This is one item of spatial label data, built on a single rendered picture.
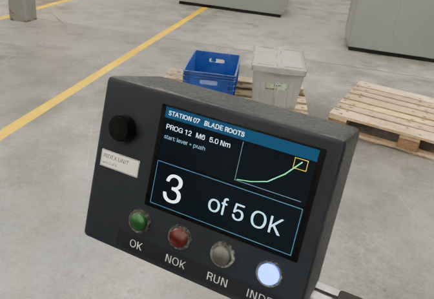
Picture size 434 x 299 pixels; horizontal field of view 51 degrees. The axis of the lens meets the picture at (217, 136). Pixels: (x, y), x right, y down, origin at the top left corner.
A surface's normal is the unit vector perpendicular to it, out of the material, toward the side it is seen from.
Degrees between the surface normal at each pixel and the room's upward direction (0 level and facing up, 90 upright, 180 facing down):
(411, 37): 90
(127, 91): 75
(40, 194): 0
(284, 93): 95
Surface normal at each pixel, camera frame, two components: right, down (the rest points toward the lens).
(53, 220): 0.09, -0.90
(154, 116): -0.40, 0.11
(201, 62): -0.10, 0.42
